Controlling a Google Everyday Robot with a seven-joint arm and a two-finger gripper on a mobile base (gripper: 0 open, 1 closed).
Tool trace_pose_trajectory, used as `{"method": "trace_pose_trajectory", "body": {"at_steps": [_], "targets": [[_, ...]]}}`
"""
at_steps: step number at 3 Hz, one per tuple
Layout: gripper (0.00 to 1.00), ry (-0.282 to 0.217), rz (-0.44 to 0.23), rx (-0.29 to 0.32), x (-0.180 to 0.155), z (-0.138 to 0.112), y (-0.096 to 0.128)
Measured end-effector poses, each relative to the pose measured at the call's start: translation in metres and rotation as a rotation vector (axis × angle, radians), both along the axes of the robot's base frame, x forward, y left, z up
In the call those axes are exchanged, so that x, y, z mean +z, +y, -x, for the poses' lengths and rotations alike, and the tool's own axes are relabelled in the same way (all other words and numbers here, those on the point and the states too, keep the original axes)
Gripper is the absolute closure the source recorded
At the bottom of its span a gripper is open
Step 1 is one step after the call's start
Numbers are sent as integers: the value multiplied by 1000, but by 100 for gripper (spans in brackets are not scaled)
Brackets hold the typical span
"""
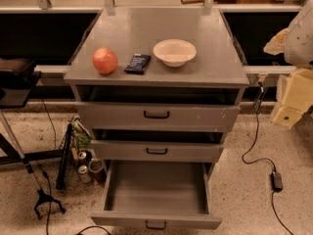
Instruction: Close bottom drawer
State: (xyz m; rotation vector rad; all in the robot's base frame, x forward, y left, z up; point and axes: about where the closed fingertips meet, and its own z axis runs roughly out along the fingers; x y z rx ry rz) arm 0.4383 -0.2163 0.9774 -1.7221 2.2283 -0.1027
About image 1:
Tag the green snack bag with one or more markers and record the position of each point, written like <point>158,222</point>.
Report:
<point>80,133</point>

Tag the grey middle drawer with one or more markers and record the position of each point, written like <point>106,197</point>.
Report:
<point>157,151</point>

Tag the silver can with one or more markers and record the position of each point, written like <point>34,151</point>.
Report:
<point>82,156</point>
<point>84,174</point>

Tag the black folded stand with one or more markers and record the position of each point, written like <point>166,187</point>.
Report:
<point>60,183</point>

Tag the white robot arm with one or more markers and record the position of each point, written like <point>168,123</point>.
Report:
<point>295,41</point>

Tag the black padded seat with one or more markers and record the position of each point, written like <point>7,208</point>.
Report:
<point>17,80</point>

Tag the black tripod stand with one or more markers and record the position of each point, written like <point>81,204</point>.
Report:
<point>42,196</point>

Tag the grey drawer cabinet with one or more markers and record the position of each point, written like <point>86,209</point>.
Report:
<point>215,77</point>

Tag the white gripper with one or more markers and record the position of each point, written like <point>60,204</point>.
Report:
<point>300,41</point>

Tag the dark blue snack bar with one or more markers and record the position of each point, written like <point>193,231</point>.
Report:
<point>138,63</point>

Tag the grey top drawer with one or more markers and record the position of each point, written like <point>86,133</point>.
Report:
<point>163,117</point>

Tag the silver can lower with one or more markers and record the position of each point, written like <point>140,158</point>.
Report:
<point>84,174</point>

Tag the silver can upper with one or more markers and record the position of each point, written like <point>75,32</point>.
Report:
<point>82,156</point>

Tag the red apple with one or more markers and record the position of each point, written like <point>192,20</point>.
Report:
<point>105,60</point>

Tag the black power adapter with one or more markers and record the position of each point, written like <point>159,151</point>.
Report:
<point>277,182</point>

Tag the grey drawer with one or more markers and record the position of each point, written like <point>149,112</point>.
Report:
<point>163,117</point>
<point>157,195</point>
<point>157,151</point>

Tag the brown round tin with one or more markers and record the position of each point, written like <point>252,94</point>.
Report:
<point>97,169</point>

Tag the grey bottom drawer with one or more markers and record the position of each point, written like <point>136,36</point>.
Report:
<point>157,195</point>

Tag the white bowl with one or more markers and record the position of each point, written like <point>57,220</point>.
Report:
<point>175,52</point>

